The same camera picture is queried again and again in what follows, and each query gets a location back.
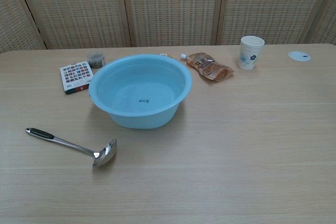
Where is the light blue plastic basin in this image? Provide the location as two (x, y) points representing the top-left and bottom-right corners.
(88, 54), (193, 130)

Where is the white round lid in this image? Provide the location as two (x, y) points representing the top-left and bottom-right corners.
(288, 51), (312, 62)

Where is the colourful patterned card box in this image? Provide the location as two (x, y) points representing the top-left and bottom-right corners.
(59, 60), (94, 95)

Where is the white paper cup blue flower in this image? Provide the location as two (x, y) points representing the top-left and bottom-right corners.
(238, 35), (265, 71)

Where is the woven bamboo folding screen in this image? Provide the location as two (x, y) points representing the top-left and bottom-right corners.
(0, 0), (336, 54)

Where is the metal ladle with black handle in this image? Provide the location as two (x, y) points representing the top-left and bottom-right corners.
(25, 127), (118, 169)

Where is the brown spouted drink pouch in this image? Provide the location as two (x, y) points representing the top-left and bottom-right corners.
(180, 52), (234, 82)

